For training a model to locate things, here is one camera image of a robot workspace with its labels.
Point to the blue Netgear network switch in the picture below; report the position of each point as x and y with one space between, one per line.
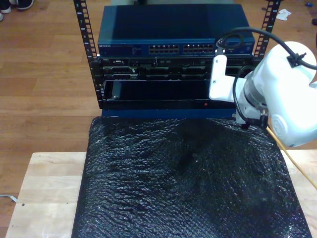
161 24

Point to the small blue floor object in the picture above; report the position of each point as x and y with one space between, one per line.
308 4

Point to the black rack server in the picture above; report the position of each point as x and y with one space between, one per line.
161 72

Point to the blue base platform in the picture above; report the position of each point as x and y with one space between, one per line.
148 113

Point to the black bubble wrap mat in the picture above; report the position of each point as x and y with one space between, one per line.
173 186

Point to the white crumpled paper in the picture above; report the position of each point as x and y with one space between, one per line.
283 15

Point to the person's foot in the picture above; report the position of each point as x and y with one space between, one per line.
1 17
24 4
5 7

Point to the small dark floor object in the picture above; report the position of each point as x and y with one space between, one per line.
314 22

